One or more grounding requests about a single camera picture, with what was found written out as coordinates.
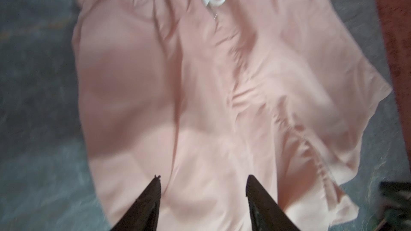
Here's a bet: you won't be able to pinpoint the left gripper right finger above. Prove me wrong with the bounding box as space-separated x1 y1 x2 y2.
246 175 300 231

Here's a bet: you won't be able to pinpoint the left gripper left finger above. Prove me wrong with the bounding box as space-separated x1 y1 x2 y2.
111 176 161 231

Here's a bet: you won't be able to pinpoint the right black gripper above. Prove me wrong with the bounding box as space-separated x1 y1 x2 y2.
375 181 411 231

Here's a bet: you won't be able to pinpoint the pink shorts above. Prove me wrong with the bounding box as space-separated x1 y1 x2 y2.
72 0 391 231

